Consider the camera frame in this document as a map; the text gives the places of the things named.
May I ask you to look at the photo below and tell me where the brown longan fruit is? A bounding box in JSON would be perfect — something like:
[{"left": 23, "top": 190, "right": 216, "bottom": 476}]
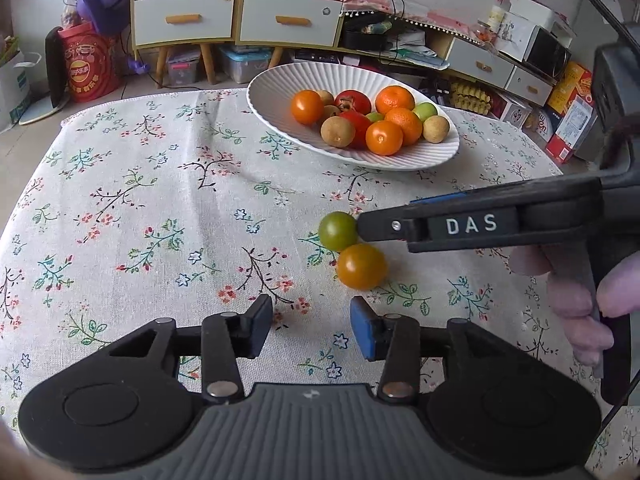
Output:
[
  {"left": 423, "top": 115, "right": 450, "bottom": 144},
  {"left": 320, "top": 116, "right": 356, "bottom": 148}
]

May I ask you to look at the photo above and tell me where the yellow orange tomato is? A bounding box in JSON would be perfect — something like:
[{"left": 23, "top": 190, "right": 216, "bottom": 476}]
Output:
[{"left": 336, "top": 244, "right": 388, "bottom": 292}]

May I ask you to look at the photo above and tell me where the green tomato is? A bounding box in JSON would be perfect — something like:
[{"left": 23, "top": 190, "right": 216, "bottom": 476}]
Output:
[{"left": 318, "top": 211, "right": 358, "bottom": 252}]

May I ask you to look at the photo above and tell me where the large orange mandarin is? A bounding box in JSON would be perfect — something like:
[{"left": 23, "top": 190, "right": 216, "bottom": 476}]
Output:
[{"left": 375, "top": 84, "right": 416, "bottom": 115}]

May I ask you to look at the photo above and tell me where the orange cherry tomato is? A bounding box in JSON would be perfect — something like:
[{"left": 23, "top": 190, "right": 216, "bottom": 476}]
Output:
[{"left": 290, "top": 90, "right": 324, "bottom": 126}]

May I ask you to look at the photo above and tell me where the right hand pink glove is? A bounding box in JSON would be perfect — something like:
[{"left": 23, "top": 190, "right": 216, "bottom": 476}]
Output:
[{"left": 509, "top": 246, "right": 639, "bottom": 366}]

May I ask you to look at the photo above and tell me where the orange tomato in plate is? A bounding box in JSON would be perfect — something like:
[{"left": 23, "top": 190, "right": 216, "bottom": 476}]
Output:
[{"left": 366, "top": 120, "right": 404, "bottom": 156}]

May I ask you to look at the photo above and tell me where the small mandarin in plate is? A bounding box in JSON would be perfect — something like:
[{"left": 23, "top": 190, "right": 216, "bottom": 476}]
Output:
[{"left": 385, "top": 107, "right": 423, "bottom": 146}]

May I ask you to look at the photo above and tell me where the white microwave oven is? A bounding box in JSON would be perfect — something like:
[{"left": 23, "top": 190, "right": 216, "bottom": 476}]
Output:
[{"left": 495, "top": 12, "right": 570, "bottom": 79}]

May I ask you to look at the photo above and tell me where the green fruit in plate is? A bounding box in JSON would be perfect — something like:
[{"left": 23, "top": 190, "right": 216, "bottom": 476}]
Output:
[{"left": 366, "top": 112, "right": 384, "bottom": 122}]

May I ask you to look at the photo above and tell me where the red tomato lower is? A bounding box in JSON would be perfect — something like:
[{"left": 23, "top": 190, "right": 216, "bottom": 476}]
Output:
[{"left": 340, "top": 110, "right": 371, "bottom": 150}]

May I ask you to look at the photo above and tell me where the red tomato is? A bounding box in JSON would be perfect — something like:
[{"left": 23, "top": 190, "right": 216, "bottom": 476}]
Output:
[
  {"left": 340, "top": 110, "right": 371, "bottom": 150},
  {"left": 334, "top": 89, "right": 372, "bottom": 115}
]

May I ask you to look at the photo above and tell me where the red tomato top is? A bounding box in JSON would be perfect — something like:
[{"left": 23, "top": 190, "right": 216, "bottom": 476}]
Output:
[{"left": 334, "top": 89, "right": 372, "bottom": 115}]

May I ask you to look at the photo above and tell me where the longan in plate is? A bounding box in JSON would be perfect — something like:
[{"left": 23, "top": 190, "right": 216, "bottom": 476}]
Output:
[
  {"left": 316, "top": 90, "right": 334, "bottom": 105},
  {"left": 321, "top": 105, "right": 341, "bottom": 122}
]

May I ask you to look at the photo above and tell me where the floral tablecloth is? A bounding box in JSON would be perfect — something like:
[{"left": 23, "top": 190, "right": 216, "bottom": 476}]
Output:
[{"left": 1, "top": 90, "right": 609, "bottom": 479}]

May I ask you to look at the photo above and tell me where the low white drawer cabinet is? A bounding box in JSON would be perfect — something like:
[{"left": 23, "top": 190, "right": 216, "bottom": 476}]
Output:
[{"left": 426, "top": 32, "right": 552, "bottom": 106}]

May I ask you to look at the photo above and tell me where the white ribbed plate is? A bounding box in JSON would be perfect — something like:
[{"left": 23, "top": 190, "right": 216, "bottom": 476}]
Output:
[{"left": 247, "top": 62, "right": 460, "bottom": 171}]

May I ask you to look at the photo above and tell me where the clear storage bin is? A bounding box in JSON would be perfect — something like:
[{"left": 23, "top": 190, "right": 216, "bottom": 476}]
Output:
[{"left": 219, "top": 46, "right": 272, "bottom": 84}]

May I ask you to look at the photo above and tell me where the wooden cabinet with drawers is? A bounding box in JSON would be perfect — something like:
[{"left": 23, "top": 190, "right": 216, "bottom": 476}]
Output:
[{"left": 130, "top": 0, "right": 343, "bottom": 87}]

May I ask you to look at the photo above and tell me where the red snack bucket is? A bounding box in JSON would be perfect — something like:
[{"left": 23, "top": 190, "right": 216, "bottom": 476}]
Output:
[{"left": 58, "top": 22, "right": 119, "bottom": 103}]

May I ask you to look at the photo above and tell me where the white paper bag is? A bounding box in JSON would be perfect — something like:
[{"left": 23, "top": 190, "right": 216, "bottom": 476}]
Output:
[{"left": 0, "top": 50, "right": 41, "bottom": 133}]

